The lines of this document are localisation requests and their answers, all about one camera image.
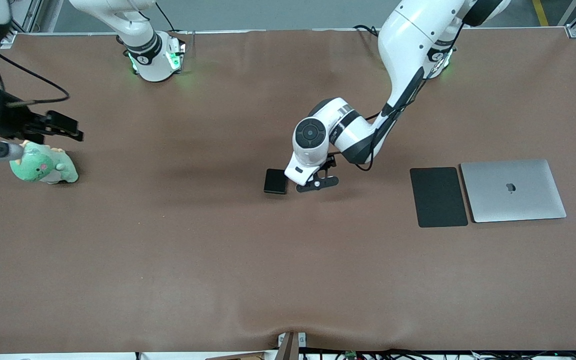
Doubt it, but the small black square box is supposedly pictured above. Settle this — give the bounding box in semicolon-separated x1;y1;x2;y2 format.
263;168;289;195

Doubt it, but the black mouse pad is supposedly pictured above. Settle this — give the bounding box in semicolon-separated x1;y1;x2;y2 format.
409;167;469;229

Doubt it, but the green dinosaur plush toy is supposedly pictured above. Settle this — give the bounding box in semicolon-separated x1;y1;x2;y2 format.
9;139;80;185

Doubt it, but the brown table cover mat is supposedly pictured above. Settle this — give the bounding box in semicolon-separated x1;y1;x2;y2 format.
0;27;576;353

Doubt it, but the silver laptop with apple logo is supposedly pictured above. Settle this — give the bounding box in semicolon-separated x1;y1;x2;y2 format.
460;159;568;224

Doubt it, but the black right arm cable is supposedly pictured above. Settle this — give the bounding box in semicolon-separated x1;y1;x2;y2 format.
0;44;70;108

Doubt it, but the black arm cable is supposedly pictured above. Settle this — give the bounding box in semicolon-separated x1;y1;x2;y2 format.
0;44;70;108
355;22;464;172

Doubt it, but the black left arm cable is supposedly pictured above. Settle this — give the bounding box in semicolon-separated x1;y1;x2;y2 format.
355;22;464;172

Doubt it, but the black right base cable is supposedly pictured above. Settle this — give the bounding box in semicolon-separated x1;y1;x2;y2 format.
155;2;189;36

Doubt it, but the black base cable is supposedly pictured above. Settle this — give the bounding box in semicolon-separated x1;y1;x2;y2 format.
155;2;189;36
353;25;381;40

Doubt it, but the black left base cable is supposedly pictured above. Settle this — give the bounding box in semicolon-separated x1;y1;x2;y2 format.
353;25;381;40

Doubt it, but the metal table edge bracket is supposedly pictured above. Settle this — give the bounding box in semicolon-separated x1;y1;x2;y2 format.
277;331;307;360

